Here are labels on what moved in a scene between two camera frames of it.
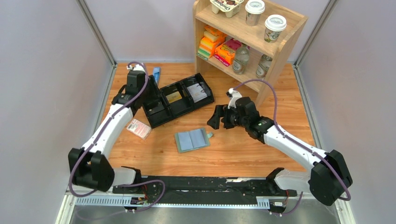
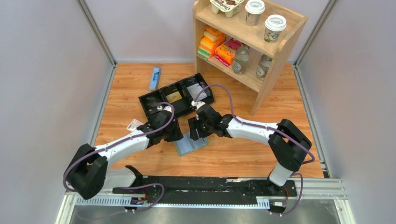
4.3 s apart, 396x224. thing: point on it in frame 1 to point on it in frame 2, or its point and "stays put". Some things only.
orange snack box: [224, 54] stays put
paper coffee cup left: [254, 9] stays put
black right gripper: [221, 111] to [192, 125]
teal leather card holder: [188, 140] stays put
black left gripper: [156, 94] to [178, 135]
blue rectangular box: [157, 74] stays put
